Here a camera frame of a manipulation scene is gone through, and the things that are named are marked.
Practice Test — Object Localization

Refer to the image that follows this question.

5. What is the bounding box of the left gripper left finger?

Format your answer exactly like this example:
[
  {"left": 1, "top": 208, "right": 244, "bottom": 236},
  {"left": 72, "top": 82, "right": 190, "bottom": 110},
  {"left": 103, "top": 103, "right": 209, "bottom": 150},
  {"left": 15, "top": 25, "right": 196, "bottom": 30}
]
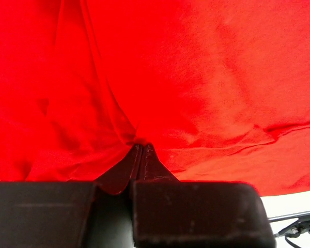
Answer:
[{"left": 95, "top": 144, "right": 142, "bottom": 195}]

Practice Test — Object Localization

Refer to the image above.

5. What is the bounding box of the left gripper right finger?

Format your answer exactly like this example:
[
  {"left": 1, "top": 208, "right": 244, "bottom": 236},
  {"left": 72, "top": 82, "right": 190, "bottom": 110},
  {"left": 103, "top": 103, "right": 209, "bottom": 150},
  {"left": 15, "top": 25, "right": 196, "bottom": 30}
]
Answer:
[{"left": 138, "top": 144, "right": 179, "bottom": 182}]

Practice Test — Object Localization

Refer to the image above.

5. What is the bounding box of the red t shirt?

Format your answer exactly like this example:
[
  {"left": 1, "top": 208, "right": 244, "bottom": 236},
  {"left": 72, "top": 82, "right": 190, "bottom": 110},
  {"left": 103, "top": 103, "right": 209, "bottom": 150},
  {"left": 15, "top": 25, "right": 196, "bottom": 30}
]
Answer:
[{"left": 0, "top": 1, "right": 310, "bottom": 196}]

